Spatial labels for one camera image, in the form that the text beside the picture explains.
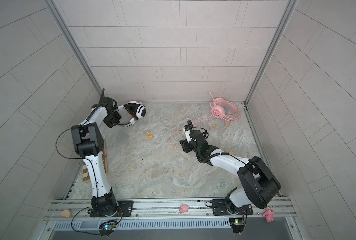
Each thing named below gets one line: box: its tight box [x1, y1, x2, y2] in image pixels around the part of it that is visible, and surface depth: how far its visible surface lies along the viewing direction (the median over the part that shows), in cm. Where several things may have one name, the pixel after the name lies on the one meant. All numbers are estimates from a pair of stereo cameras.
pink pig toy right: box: [262, 207, 275, 223], surface depth 69 cm
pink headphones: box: [209, 91, 241, 122], surface depth 110 cm
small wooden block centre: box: [145, 131, 154, 140], surface depth 98 cm
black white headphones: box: [118, 101, 147, 125], surface depth 98 cm
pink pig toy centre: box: [179, 204, 190, 213], surface depth 72 cm
